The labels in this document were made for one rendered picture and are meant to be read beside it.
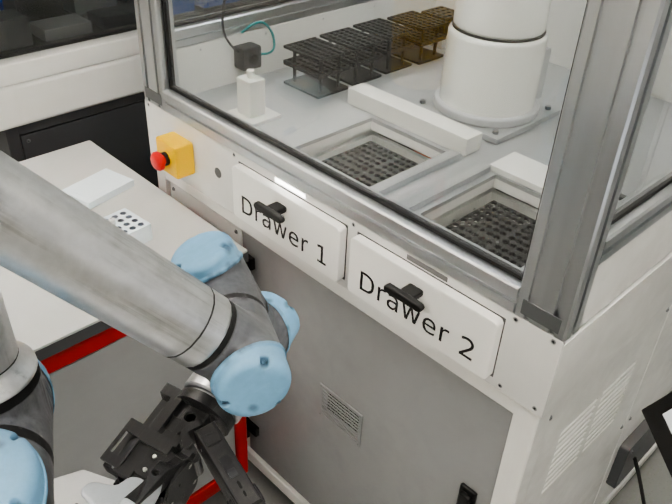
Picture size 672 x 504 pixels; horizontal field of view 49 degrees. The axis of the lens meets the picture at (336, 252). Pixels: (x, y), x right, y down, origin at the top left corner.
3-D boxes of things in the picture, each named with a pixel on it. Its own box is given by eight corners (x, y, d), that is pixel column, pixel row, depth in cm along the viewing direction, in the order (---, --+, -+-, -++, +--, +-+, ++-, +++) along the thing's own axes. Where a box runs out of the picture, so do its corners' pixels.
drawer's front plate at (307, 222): (336, 283, 126) (339, 229, 120) (233, 214, 143) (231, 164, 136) (344, 279, 127) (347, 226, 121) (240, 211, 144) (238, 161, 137)
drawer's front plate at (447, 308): (485, 381, 108) (497, 324, 102) (347, 290, 124) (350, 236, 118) (492, 375, 109) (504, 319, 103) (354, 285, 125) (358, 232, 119)
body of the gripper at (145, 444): (109, 491, 80) (175, 404, 87) (174, 529, 77) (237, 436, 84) (94, 462, 74) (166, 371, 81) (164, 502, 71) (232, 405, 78)
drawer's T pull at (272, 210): (280, 225, 125) (280, 218, 125) (252, 208, 130) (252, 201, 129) (296, 218, 127) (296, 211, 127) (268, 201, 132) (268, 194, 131)
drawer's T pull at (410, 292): (419, 314, 107) (420, 307, 107) (382, 290, 112) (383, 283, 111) (435, 304, 109) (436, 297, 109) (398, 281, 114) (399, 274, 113)
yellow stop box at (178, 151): (175, 181, 148) (172, 149, 144) (155, 168, 152) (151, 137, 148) (196, 173, 151) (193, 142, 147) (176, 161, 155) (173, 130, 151)
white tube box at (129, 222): (99, 266, 137) (96, 249, 134) (73, 248, 141) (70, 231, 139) (153, 239, 144) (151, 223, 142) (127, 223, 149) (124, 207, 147)
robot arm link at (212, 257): (245, 267, 73) (285, 340, 80) (223, 214, 82) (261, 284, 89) (174, 302, 72) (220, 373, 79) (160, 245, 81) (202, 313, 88)
